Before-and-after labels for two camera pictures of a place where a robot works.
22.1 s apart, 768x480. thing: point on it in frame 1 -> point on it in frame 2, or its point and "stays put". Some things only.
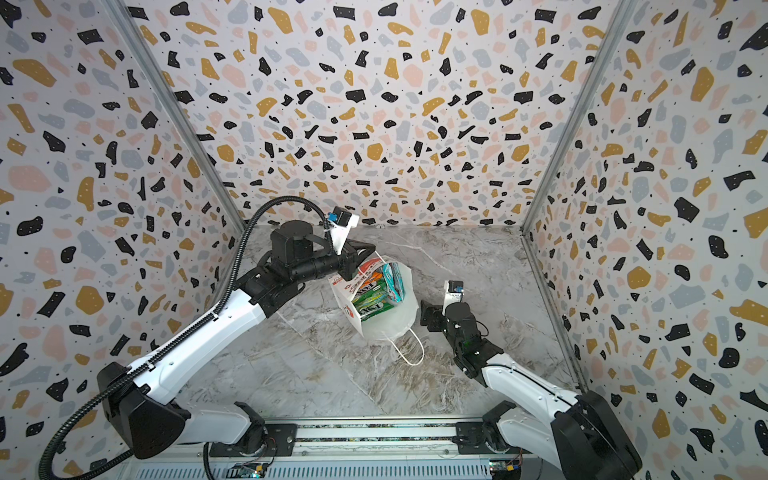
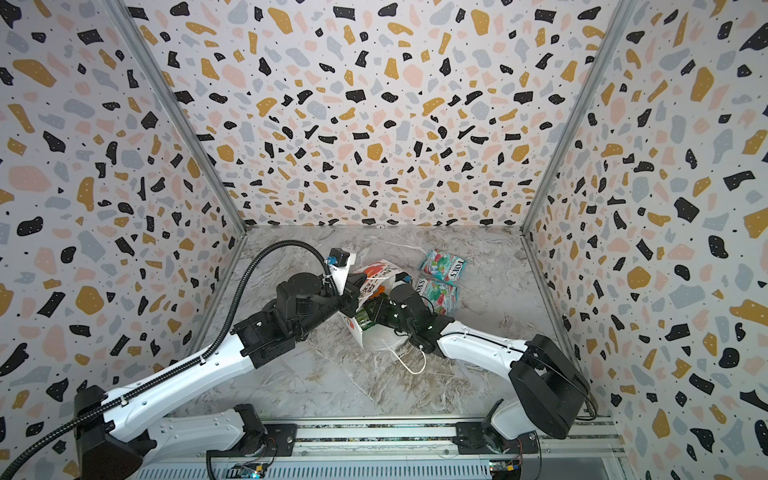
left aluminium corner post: (178, 111) stays put
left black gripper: (351, 259) -> (350, 294)
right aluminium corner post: (620, 18) stays put
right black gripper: (444, 315) -> (384, 309)
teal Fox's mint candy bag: (396, 290) -> (443, 266)
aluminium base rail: (383, 450) stays put
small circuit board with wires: (250, 469) stays put
